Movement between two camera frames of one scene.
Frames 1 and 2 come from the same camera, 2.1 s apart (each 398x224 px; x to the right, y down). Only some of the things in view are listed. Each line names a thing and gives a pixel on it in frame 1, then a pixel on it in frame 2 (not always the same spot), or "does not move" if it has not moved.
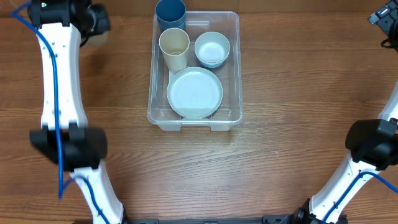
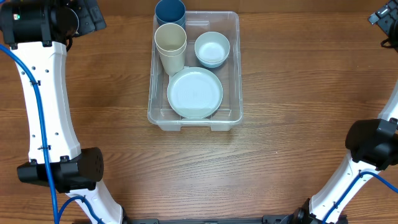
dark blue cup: x=170 y=14 does not move
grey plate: x=194 y=93 does not move
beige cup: x=99 y=40 -> x=170 y=41
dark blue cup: x=166 y=22 does not move
